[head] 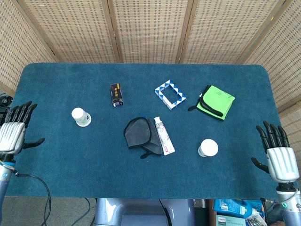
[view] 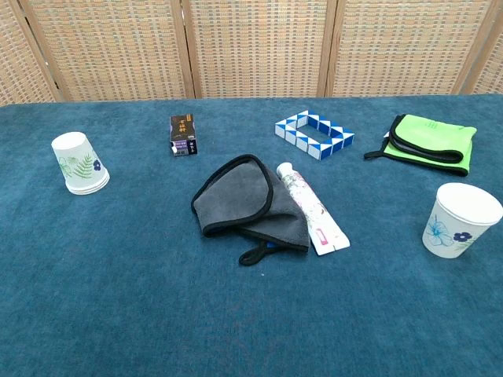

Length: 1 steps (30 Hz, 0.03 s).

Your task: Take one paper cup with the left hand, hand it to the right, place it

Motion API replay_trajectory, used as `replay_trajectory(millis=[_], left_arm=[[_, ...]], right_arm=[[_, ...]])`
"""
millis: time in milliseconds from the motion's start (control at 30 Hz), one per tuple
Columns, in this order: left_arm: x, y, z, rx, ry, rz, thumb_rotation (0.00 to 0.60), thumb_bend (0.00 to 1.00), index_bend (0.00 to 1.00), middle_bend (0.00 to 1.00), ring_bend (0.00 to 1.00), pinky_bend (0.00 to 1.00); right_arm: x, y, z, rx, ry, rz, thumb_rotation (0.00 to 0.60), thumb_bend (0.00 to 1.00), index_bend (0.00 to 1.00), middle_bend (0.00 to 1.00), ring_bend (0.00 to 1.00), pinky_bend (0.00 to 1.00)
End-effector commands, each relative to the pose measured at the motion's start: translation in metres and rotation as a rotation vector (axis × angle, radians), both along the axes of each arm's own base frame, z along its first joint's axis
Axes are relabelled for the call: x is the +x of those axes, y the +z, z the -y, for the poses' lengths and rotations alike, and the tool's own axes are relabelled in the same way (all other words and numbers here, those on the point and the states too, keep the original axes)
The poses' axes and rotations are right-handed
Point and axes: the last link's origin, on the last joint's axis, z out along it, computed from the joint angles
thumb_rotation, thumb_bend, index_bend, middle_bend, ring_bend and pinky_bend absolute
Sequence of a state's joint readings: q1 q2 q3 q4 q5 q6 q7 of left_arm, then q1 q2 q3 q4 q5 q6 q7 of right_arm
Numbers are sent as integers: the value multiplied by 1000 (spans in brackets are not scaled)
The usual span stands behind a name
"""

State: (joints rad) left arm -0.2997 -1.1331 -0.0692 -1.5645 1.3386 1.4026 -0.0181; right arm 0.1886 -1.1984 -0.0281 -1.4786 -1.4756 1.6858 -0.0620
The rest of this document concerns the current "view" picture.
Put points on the green microfiber cloth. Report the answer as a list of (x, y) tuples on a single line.
[(432, 137)]

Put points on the small black purple box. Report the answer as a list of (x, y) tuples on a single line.
[(182, 133)]

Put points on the teal blue table mat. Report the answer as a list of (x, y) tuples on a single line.
[(118, 294)]

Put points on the white floral toothpaste tube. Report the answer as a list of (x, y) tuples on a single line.
[(314, 208)]

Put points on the grey microfiber cloth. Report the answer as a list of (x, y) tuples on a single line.
[(236, 196)]

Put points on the woven bamboo folding screen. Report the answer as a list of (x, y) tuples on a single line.
[(255, 47)]

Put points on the blue white snake puzzle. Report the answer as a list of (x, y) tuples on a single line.
[(302, 141)]

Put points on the single white floral paper cup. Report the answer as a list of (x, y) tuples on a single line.
[(452, 228)]

